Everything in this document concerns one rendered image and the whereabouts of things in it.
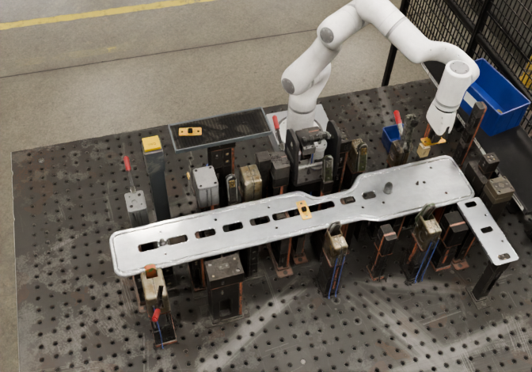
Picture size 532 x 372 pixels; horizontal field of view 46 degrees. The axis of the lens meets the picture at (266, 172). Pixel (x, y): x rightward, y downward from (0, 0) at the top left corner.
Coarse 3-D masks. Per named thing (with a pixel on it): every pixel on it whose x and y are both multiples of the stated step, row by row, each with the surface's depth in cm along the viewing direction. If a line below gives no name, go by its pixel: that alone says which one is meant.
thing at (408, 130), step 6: (408, 114) 235; (414, 114) 235; (408, 120) 234; (414, 120) 232; (408, 126) 237; (414, 126) 233; (402, 132) 240; (408, 132) 240; (402, 138) 241; (408, 138) 242; (402, 144) 242; (408, 144) 243; (402, 150) 244; (408, 150) 245
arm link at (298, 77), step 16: (336, 16) 215; (352, 16) 216; (320, 32) 217; (336, 32) 213; (352, 32) 218; (320, 48) 231; (336, 48) 222; (304, 64) 242; (320, 64) 238; (288, 80) 248; (304, 80) 245
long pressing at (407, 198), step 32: (448, 160) 249; (288, 192) 236; (352, 192) 237; (416, 192) 238; (448, 192) 239; (160, 224) 224; (192, 224) 225; (224, 224) 226; (288, 224) 227; (320, 224) 227; (128, 256) 216; (160, 256) 216; (192, 256) 217
